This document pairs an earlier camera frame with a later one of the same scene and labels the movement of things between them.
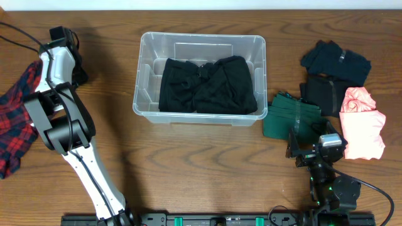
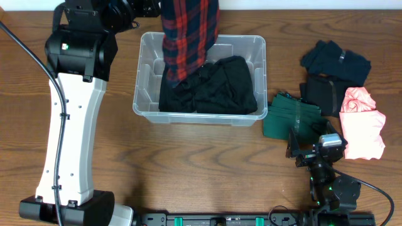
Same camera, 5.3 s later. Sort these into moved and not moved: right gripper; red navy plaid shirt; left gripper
Moved: red navy plaid shirt; left gripper
Not moved: right gripper
